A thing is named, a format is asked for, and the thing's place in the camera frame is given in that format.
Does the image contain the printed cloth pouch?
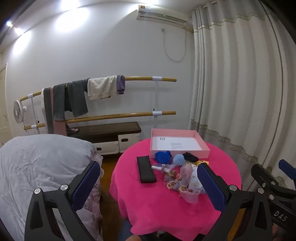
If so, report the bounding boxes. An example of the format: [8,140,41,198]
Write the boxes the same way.
[187,167,207,195]

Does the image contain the round wooden table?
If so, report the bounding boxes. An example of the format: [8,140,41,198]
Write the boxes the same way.
[236,207,247,234]

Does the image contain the low brown and white cabinet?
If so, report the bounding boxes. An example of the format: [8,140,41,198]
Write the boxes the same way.
[67,122,142,156]

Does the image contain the small clear plastic bag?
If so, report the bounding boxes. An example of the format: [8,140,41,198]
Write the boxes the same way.
[151,163,173,174]

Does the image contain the wooden ballet barre rack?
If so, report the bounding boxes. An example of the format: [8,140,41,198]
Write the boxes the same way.
[20,76,177,102]

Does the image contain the white air conditioner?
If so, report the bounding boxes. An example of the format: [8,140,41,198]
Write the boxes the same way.
[136,4,192,32]

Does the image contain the person's leg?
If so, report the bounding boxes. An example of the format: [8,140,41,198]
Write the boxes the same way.
[117,219,145,241]

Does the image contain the dark blue fluffy ball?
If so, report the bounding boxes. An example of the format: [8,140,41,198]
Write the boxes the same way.
[154,151,173,164]

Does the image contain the white bar post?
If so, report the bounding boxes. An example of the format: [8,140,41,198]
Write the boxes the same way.
[28,93,41,135]
[151,76,163,130]

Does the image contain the white door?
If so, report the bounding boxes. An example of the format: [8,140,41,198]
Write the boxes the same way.
[0,62,12,146]

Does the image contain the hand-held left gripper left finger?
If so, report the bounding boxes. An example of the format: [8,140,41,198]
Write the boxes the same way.
[24,160,101,241]

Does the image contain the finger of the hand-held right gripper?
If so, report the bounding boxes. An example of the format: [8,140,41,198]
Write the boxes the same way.
[251,164,296,204]
[278,159,296,181]

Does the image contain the dark grey trousers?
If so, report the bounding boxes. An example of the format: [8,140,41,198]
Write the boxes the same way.
[53,79,89,121]

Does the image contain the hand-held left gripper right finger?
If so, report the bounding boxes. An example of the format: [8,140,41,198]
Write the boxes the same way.
[196,162,274,241]

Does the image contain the round pink-covered table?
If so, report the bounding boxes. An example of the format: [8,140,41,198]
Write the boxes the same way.
[109,138,242,241]

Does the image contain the grey and pink cloth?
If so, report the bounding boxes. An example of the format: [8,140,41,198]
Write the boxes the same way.
[41,87,67,137]

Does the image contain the light blue felt ball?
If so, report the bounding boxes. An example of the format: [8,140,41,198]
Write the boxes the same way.
[172,154,186,167]

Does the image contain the cream curtain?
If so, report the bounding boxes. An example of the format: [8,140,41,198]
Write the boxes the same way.
[188,0,296,193]

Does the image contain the pale grey duvet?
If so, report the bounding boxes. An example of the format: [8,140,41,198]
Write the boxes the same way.
[0,134,97,241]

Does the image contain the dark navy scrunchie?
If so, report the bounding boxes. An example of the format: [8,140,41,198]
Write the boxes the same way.
[182,152,199,163]

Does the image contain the organza bag of hair ties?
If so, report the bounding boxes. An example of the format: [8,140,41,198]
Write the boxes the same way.
[163,162,201,204]

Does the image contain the pink cardboard box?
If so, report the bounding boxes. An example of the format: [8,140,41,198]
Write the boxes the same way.
[150,128,211,160]

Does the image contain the black leather sleeve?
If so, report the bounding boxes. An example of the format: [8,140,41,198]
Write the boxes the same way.
[136,156,157,184]

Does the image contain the purple cloth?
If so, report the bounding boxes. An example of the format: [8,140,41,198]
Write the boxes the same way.
[116,75,126,95]

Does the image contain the white power cable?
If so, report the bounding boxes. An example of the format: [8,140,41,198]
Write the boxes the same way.
[161,28,187,62]

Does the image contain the cream cloth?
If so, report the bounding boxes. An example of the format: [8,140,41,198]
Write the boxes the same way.
[87,75,118,100]

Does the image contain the white fan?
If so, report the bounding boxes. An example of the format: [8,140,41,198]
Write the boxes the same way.
[13,100,28,123]

